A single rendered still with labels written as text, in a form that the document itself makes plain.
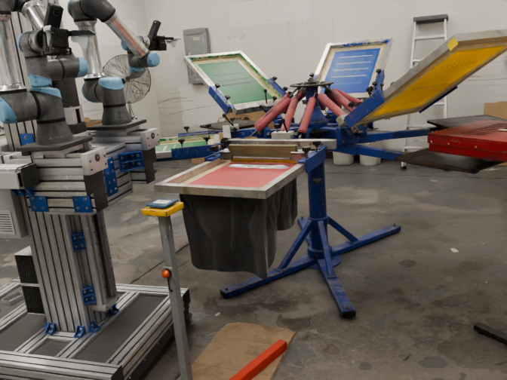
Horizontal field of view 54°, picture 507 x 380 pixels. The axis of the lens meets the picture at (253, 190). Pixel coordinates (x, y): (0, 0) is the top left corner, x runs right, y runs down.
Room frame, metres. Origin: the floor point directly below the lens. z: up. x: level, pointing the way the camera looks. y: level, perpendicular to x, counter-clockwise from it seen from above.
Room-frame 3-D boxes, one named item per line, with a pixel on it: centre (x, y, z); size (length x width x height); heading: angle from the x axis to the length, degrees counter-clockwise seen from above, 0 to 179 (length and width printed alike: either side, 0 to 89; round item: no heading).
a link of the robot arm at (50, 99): (2.13, 0.84, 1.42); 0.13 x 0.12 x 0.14; 136
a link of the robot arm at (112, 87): (2.61, 0.68, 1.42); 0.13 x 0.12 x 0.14; 48
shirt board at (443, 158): (2.88, -0.82, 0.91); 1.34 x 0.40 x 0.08; 33
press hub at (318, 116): (3.44, -0.45, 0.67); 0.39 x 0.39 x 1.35
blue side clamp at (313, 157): (2.59, -0.33, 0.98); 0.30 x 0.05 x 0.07; 153
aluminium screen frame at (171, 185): (2.51, 0.03, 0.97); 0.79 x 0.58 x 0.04; 153
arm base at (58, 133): (2.14, 0.83, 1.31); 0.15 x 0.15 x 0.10
